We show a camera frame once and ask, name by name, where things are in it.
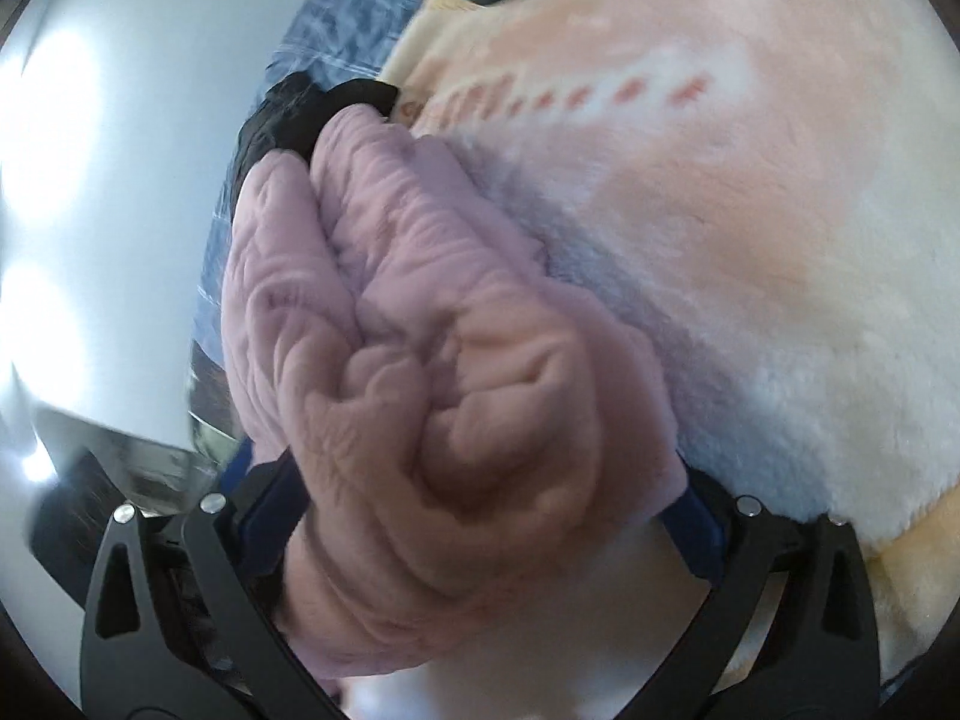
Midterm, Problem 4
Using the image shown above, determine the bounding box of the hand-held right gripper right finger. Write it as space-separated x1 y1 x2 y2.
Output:
658 469 880 720

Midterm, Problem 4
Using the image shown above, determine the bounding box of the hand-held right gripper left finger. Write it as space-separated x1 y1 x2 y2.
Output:
79 454 353 720

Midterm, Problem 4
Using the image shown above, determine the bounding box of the pink quilted jacket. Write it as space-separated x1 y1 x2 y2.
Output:
221 101 691 695

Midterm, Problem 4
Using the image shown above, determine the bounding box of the cream printed blanket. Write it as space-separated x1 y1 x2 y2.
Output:
330 0 960 720

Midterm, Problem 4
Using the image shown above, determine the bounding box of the black puffer jacket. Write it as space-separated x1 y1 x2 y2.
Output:
238 77 400 166

